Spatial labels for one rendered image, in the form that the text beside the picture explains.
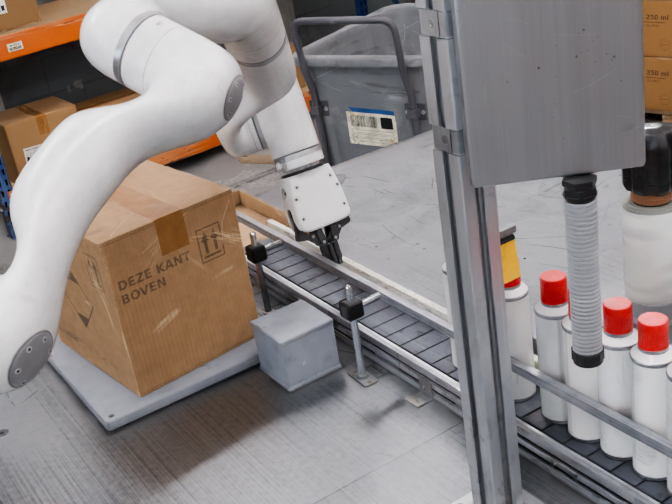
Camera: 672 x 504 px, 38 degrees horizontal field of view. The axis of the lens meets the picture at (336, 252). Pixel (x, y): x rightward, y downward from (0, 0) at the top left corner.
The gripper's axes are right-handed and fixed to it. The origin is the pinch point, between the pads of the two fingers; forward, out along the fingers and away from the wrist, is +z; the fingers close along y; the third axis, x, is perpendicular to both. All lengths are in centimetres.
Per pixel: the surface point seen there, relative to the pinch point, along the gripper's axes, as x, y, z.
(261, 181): 293, 122, -6
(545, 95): -78, -12, -17
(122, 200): 5.1, -29.8, -20.4
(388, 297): -21.9, -4.3, 6.4
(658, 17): 160, 267, -18
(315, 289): 4.6, -3.0, 5.3
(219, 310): 0.6, -22.4, 1.5
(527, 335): -46.9, -0.1, 13.5
